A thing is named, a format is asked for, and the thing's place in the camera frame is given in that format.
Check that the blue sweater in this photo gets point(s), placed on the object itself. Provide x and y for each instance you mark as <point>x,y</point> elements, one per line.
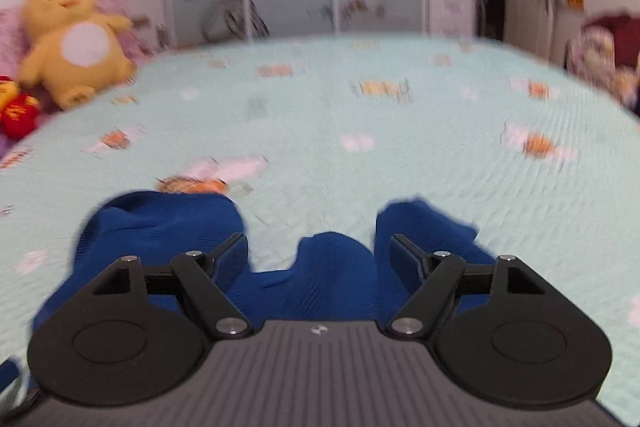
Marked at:
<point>325,277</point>

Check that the yellow plush toy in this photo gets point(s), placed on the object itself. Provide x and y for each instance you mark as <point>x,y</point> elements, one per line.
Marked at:
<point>80,47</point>

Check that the pink floral headboard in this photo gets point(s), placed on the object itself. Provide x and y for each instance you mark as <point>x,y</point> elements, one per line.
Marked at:
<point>115,4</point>

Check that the red plush toy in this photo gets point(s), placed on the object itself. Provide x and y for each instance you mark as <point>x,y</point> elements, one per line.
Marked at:
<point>17,112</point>

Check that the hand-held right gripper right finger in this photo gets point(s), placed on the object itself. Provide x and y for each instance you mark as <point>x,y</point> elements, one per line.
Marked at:
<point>404,259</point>

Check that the bee print bedspread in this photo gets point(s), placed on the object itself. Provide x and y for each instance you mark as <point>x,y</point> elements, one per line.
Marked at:
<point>350,107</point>

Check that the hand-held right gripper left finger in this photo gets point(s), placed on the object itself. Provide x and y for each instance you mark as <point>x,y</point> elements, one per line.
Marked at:
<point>232,262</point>

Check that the pile of bedding and clothes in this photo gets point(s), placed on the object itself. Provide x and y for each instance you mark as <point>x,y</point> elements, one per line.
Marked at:
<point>607,52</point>

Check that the white drawer unit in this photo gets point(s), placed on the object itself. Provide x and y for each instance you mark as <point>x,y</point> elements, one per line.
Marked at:
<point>452,12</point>

